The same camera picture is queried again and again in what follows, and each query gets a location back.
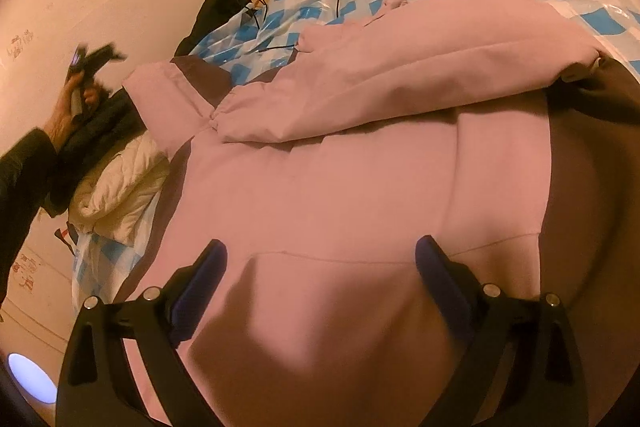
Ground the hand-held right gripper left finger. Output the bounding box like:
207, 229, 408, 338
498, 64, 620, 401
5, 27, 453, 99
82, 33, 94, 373
55, 238, 228, 427

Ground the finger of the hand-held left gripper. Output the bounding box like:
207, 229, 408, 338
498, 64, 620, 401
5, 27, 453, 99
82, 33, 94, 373
97, 43, 129, 64

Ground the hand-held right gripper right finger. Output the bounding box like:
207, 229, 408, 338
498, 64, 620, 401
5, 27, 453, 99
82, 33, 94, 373
415, 234, 591, 427

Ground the pink and brown hoodie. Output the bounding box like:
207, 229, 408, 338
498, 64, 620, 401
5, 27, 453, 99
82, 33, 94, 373
121, 0, 640, 427

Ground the person's left forearm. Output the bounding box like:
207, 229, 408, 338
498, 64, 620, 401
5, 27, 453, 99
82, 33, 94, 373
0, 127, 60, 305

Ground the person's left hand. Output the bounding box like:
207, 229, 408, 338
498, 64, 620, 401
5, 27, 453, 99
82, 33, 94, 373
42, 74, 103, 148

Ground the dark blue cloth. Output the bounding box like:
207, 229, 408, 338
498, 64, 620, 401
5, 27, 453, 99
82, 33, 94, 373
47, 88, 149, 219

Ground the black cloth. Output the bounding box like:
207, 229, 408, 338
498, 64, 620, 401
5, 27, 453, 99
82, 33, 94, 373
172, 0, 257, 58

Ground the round white light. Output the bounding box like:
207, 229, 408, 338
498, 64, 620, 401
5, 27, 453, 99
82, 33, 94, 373
7, 352, 58, 406

